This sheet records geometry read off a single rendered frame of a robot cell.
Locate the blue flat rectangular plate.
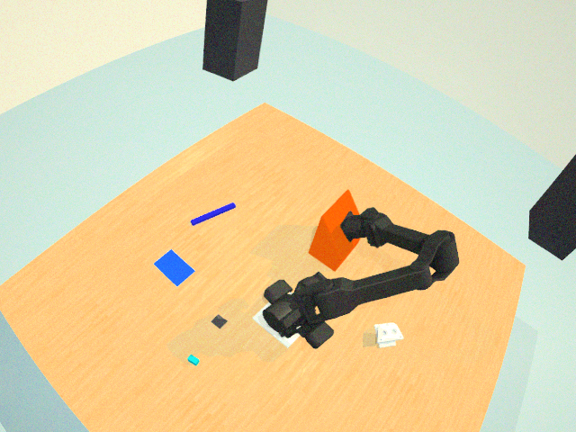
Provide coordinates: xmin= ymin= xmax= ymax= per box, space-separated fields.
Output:
xmin=153 ymin=249 xmax=195 ymax=287

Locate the blue flat bar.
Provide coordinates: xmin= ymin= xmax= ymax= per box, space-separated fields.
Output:
xmin=190 ymin=202 xmax=237 ymax=226

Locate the small cyan block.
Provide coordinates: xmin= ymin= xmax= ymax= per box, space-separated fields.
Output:
xmin=187 ymin=355 xmax=200 ymax=366

